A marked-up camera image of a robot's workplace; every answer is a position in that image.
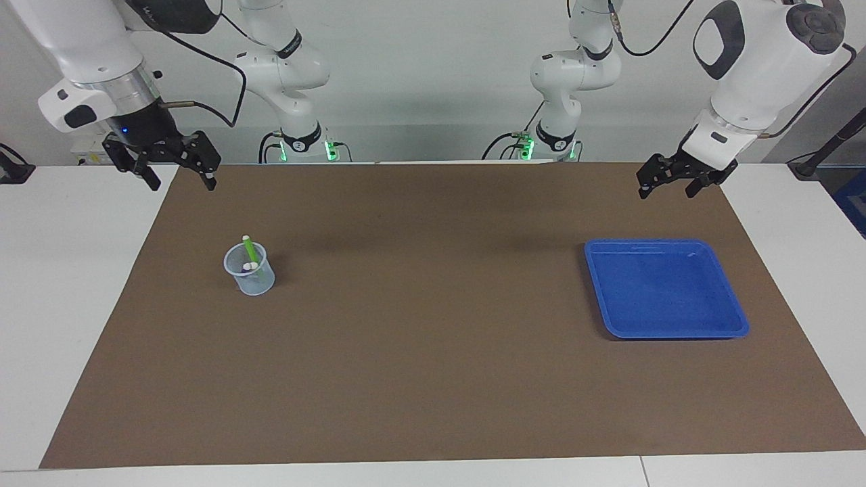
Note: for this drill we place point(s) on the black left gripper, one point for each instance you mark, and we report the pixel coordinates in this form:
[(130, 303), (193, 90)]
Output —
[(700, 166)]

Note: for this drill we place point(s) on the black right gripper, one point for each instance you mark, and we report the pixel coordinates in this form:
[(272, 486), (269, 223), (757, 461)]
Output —
[(145, 128)]

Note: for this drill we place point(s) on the green pen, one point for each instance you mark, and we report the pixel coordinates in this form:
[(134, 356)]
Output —
[(250, 250)]

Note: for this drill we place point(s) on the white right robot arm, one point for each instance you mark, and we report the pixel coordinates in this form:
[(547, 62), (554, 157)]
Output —
[(81, 40)]

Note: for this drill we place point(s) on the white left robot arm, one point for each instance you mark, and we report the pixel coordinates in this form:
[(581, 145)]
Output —
[(758, 67)]

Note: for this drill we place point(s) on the white power strip box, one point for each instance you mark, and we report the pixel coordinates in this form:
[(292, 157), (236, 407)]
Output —
[(88, 152)]

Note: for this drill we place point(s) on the blue plastic tray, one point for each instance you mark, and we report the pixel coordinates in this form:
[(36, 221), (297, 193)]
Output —
[(676, 297)]

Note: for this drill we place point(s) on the black stand pole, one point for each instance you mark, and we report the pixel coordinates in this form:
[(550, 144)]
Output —
[(829, 150)]

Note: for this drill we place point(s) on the translucent plastic cup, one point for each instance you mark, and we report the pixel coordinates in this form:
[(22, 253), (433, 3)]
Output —
[(257, 284)]

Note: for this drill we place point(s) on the blue crate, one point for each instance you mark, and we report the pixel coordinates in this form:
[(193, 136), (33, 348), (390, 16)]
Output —
[(854, 203)]

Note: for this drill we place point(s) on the brown table mat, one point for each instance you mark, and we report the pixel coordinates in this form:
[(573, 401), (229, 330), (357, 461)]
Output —
[(433, 372)]

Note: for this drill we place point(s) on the black clamp mount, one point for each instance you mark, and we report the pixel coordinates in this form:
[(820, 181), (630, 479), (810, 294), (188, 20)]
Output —
[(13, 172)]

